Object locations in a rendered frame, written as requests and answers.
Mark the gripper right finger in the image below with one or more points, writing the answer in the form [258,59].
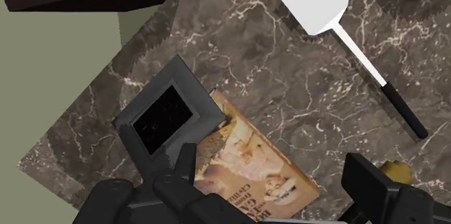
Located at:
[380,191]

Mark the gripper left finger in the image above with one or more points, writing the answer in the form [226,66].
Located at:
[176,195]

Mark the tan illustrated book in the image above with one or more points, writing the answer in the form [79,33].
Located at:
[246,167]

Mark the small yellow object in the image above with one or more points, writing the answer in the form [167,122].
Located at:
[398,171]

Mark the grey square box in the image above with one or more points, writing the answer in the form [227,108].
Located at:
[165,110]

